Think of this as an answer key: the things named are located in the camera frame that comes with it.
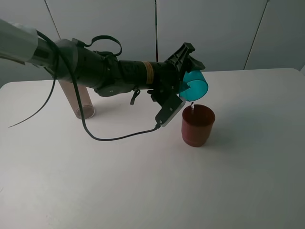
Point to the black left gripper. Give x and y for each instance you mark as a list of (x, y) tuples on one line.
[(167, 75)]

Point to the teal translucent plastic cup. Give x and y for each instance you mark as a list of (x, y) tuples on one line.
[(194, 86)]

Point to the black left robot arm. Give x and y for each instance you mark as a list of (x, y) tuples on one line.
[(71, 60)]

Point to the red plastic cup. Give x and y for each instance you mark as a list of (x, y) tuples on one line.
[(197, 124)]

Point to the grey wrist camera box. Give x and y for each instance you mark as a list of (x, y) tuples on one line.
[(170, 104)]

